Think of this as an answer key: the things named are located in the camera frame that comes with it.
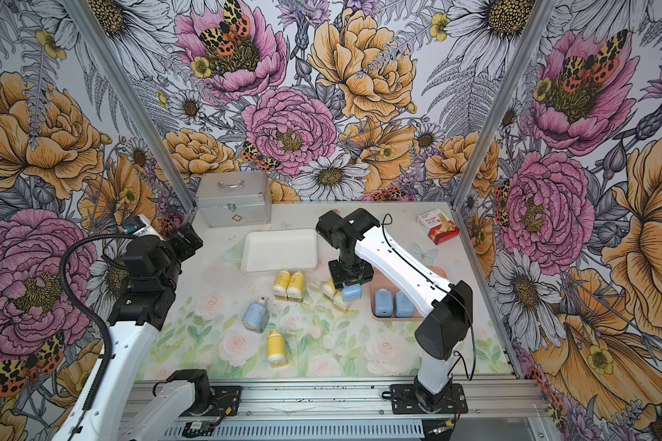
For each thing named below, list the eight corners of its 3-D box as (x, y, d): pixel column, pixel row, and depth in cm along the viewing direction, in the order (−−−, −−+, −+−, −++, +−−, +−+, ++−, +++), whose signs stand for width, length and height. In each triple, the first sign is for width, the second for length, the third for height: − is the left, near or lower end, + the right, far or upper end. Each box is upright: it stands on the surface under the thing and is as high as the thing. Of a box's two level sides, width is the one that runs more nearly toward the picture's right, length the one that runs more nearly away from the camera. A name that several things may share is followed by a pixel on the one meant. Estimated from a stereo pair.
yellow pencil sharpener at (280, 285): (275, 300, 94) (271, 290, 88) (278, 281, 99) (275, 270, 93) (289, 300, 94) (286, 290, 88) (291, 281, 99) (289, 270, 93)
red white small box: (436, 246, 110) (439, 239, 107) (414, 222, 118) (417, 215, 114) (457, 236, 113) (461, 229, 110) (435, 214, 121) (438, 206, 118)
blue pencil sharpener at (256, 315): (247, 334, 88) (240, 323, 81) (253, 308, 93) (246, 296, 87) (266, 334, 88) (260, 323, 81) (270, 308, 93) (265, 296, 87)
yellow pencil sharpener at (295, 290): (289, 303, 94) (286, 292, 88) (292, 282, 99) (289, 270, 93) (303, 303, 94) (300, 292, 88) (305, 282, 99) (303, 270, 93)
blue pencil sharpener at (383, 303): (374, 321, 91) (377, 310, 85) (373, 300, 96) (375, 288, 90) (390, 321, 91) (394, 310, 85) (388, 300, 96) (391, 288, 90)
